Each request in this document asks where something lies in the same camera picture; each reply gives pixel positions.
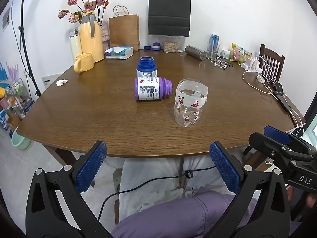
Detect person's purple garment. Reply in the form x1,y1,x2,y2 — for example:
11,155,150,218
110,187,301,238

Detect clear plastic cup cartoon print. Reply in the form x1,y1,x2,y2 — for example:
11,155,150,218
174,79,209,127

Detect pink vase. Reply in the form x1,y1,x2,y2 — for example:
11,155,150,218
98,21,111,51

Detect green plastic basin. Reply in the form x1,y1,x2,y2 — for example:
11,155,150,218
11,126,32,151

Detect clear container of snacks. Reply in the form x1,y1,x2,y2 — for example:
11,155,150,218
163,36,180,53

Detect tissue box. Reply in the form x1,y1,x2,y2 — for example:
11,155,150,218
104,46,134,60

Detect steel tumbler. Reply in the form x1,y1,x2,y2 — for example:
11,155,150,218
185,45,208,61

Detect black stand pole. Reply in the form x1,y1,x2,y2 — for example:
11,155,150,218
18,0,42,97

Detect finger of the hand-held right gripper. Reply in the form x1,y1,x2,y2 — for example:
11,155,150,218
248,132,315,173
263,126,317,152

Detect wooden chair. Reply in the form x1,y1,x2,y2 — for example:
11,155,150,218
258,44,285,83

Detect white charging cable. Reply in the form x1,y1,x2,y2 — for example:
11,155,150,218
242,55,281,95

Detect black paper bag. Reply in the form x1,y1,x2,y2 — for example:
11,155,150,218
148,0,192,37

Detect white earphones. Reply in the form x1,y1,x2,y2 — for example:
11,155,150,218
211,55,234,69

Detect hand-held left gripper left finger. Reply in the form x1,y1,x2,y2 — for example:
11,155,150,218
25,140,112,238

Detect blue paper bag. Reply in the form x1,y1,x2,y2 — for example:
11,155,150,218
0,63,10,83

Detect dark blue bottle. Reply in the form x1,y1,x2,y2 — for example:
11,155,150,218
136,56,158,78

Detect white power strip with chargers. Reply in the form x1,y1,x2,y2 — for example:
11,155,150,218
241,55,262,72

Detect yellow thermos jug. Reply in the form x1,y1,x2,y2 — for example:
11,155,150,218
79,12,105,63

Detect grey slipper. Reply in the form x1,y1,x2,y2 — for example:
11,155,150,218
113,168,124,192

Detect brown paper bag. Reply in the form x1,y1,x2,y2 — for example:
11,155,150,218
108,5,141,52

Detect black cable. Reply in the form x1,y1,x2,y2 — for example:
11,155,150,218
97,165,218,222

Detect pink dried flowers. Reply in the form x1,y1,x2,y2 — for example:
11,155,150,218
58,0,109,25

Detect wire storage rack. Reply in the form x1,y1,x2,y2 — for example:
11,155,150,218
0,78,34,132

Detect person's grey trousers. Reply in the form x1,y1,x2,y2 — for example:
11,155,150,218
119,154,236,226

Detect colourful snack packet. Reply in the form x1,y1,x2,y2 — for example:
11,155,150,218
230,43,252,63

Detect yellow mug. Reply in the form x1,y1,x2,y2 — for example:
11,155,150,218
74,53,95,73

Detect purple bottle with white label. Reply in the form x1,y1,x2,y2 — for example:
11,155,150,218
134,76,173,102

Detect black phone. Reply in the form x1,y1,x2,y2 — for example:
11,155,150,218
272,83,294,112

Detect white thermos bottle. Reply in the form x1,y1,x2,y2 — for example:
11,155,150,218
68,27,83,64

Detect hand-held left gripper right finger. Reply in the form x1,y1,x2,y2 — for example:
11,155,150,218
209,141,291,238

